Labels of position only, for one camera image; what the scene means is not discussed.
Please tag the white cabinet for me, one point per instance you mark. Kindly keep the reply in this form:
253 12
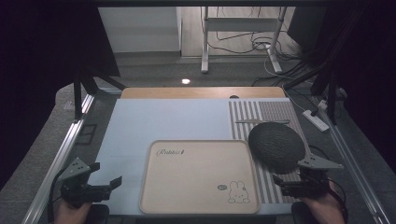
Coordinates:
140 29

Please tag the beige tray with rabbit print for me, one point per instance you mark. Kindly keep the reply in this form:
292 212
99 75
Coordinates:
199 177

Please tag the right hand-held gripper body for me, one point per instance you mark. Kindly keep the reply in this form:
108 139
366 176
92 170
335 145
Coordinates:
313 179

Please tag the black metal stand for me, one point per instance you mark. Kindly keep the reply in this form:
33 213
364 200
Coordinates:
79 93
331 93

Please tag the wooden table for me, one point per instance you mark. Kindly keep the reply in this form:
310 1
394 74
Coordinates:
202 92

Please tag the white power strip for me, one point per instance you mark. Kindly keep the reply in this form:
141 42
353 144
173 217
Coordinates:
316 120

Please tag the person's right hand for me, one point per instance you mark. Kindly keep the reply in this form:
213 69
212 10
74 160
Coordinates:
323 210

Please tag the grey striped placemat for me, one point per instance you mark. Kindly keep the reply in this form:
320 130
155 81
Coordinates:
249 109

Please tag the white metal stand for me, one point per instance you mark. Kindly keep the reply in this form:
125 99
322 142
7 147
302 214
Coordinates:
241 24

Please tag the dark curtain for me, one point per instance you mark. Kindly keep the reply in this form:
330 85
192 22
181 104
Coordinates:
367 62
46 46

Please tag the grey chopstick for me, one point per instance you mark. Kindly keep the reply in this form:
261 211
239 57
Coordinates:
261 121

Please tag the dark round woven placemat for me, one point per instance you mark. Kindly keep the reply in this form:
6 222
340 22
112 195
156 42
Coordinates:
275 146

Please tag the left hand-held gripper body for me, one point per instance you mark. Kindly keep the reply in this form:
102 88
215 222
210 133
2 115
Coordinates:
76 186

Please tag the light blue table mat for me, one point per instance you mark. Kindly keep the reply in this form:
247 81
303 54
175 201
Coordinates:
155 121

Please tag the person's left hand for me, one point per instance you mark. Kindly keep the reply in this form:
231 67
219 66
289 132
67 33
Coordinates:
71 214

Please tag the aluminium rail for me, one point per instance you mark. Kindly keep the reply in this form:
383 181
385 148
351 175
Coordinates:
351 161
59 161

